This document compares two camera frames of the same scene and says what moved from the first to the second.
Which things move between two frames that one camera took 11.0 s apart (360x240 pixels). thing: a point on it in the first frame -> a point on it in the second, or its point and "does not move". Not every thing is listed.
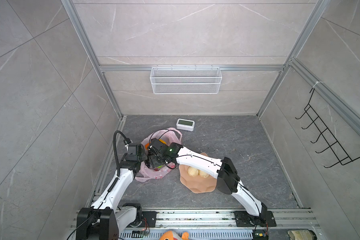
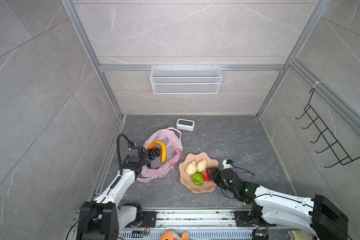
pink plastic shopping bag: [168, 135] does not move
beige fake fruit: [192, 171] does not move
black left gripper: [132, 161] does not move
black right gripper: [152, 162] -> [213, 173]
